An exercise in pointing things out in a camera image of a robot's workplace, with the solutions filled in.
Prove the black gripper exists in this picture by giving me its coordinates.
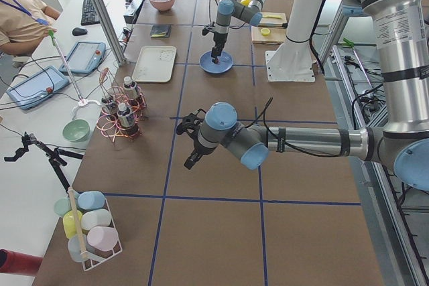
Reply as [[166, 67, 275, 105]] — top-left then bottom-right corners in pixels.
[[176, 109, 215, 169], [202, 22, 229, 62]]

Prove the blue plate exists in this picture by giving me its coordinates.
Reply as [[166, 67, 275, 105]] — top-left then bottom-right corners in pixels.
[[199, 51, 233, 74]]

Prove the wooden cutting board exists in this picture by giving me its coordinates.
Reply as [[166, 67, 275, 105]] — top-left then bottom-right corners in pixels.
[[251, 12, 288, 44]]

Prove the half lemon slice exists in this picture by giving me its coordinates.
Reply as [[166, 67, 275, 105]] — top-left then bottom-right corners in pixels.
[[260, 28, 271, 36]]

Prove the yellow lemon front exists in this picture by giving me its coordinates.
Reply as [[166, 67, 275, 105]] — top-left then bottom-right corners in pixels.
[[240, 0, 251, 6]]

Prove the cream bear tray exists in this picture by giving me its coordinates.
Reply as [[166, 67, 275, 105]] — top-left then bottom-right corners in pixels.
[[131, 46, 176, 83]]

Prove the yellow plastic knife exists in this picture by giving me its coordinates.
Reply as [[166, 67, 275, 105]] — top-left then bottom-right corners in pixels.
[[263, 13, 283, 19]]

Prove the tea bottle white cap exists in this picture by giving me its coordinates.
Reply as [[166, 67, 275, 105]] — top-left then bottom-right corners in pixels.
[[123, 76, 143, 106]]

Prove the white cup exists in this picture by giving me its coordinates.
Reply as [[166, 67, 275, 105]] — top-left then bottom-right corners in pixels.
[[81, 208, 111, 231]]

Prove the blue cup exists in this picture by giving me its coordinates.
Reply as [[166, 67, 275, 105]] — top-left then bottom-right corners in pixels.
[[78, 191, 105, 211]]

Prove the green bowl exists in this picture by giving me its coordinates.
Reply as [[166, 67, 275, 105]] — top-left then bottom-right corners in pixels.
[[62, 119, 90, 143]]

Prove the pink cup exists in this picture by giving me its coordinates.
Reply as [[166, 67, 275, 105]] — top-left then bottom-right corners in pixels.
[[86, 226, 119, 251]]

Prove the blue teach pendant far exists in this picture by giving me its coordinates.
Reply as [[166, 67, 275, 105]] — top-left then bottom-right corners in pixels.
[[66, 42, 107, 75]]

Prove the blue teach pendant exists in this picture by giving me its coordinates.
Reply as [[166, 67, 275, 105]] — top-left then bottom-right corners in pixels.
[[6, 66, 70, 110], [66, 42, 107, 75]]

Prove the black keyboard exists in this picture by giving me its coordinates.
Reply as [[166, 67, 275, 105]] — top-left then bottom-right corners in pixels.
[[80, 0, 100, 26]]

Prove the yellow cup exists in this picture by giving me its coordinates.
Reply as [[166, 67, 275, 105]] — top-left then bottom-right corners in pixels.
[[62, 210, 77, 239]]

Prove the black mouse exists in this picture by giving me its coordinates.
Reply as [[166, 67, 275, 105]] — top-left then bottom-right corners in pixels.
[[72, 27, 88, 36]]

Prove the white cup rack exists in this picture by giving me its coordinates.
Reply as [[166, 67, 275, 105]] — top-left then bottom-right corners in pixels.
[[53, 187, 123, 271]]

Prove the pink reach stick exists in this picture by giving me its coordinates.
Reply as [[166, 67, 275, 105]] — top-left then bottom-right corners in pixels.
[[48, 29, 101, 120]]

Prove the black tripod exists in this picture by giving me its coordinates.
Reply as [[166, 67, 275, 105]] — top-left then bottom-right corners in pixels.
[[3, 132, 84, 196]]

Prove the blue teach pendant near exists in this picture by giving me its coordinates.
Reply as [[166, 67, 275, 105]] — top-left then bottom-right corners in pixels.
[[6, 66, 70, 110]]

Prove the person in beige shirt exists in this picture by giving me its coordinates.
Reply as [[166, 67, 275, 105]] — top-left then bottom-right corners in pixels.
[[1, 0, 61, 56]]

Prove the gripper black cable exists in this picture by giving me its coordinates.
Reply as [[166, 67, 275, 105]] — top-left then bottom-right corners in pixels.
[[254, 96, 339, 158], [208, 0, 249, 31]]

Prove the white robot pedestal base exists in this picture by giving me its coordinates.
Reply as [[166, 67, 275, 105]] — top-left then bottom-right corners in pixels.
[[266, 0, 323, 82]]

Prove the copper wire bottle rack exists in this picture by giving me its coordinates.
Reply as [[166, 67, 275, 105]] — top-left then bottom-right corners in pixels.
[[97, 68, 147, 142]]

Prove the aluminium frame post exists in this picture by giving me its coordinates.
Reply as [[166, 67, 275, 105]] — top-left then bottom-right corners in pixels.
[[92, 0, 127, 66]]

